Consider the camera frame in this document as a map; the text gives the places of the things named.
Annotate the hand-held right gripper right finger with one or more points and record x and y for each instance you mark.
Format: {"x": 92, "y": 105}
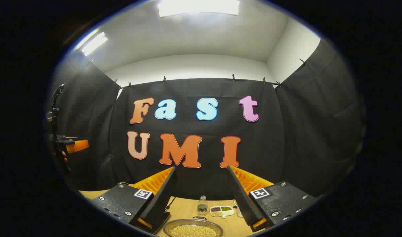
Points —
{"x": 243, "y": 200}

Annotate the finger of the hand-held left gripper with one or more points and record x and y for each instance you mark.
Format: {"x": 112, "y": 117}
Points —
{"x": 77, "y": 145}

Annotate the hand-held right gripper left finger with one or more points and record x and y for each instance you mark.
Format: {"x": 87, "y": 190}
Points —
{"x": 161, "y": 200}

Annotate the stainless steel pot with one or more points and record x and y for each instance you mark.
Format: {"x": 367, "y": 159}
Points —
{"x": 168, "y": 227}

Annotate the heap of soybeans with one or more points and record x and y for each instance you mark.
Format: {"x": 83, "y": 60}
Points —
{"x": 194, "y": 231}

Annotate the white spoon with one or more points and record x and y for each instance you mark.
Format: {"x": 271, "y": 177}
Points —
{"x": 236, "y": 203}

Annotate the white sectioned plate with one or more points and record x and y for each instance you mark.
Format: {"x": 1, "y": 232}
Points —
{"x": 230, "y": 212}

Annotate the pile of green mung beans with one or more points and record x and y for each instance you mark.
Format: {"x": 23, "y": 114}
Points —
{"x": 226, "y": 208}

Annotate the pile of dark red beans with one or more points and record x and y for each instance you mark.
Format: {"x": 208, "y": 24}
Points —
{"x": 215, "y": 209}

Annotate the small pile of yellow beans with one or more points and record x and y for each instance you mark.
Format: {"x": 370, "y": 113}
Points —
{"x": 216, "y": 214}

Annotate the clear plastic water bottle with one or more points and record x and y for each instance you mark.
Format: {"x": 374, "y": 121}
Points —
{"x": 202, "y": 206}

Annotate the black backdrop cloth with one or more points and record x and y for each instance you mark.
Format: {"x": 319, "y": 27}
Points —
{"x": 286, "y": 131}

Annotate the narrow ceiling light panel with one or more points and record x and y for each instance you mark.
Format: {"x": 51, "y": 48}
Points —
{"x": 94, "y": 43}

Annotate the row of cloth clips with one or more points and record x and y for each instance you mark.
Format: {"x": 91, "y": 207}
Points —
{"x": 233, "y": 77}

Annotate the large ceiling light panel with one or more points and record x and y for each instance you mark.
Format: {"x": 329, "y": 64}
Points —
{"x": 197, "y": 7}

